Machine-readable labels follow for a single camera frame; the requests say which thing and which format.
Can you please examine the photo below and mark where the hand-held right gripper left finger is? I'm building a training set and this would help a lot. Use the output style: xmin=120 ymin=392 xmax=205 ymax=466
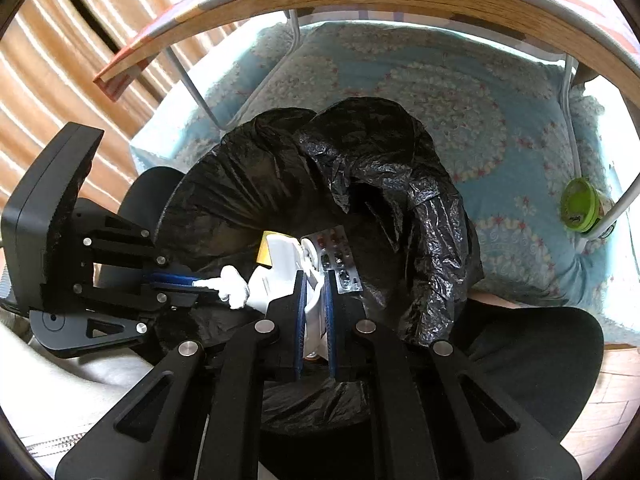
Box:
xmin=55 ymin=270 xmax=308 ymax=480

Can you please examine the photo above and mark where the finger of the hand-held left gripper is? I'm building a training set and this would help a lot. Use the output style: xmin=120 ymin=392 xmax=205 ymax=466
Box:
xmin=29 ymin=279 xmax=222 ymax=359
xmin=74 ymin=199 xmax=204 ymax=287

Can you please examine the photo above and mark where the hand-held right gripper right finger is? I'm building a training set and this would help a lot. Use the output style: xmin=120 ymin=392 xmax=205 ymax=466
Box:
xmin=322 ymin=269 xmax=583 ymax=480

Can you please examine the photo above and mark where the white plastic packaging shell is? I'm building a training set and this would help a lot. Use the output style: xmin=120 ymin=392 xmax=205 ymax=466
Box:
xmin=249 ymin=237 xmax=327 ymax=361

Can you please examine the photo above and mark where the white tissue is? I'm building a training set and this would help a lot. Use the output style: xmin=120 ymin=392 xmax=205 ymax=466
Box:
xmin=192 ymin=265 xmax=251 ymax=311

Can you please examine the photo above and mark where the silver pill blister pack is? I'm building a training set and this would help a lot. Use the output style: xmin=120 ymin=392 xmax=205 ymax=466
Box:
xmin=305 ymin=227 xmax=364 ymax=295

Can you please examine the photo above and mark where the black trash bag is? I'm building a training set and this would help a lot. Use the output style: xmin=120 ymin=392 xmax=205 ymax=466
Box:
xmin=152 ymin=96 xmax=485 ymax=443

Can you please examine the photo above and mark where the beige striped curtain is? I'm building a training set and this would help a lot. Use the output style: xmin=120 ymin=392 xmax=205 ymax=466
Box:
xmin=0 ymin=0 xmax=281 ymax=222

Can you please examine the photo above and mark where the grey zippered cloth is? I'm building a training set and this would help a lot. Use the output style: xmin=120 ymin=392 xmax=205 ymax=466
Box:
xmin=0 ymin=305 xmax=171 ymax=467

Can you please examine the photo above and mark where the teal floral bedsheet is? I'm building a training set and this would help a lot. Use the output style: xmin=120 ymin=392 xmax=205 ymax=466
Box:
xmin=130 ymin=10 xmax=640 ymax=347

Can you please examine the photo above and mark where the green lidded plastic cup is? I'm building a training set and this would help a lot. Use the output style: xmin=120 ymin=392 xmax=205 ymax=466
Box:
xmin=560 ymin=176 xmax=617 ymax=234

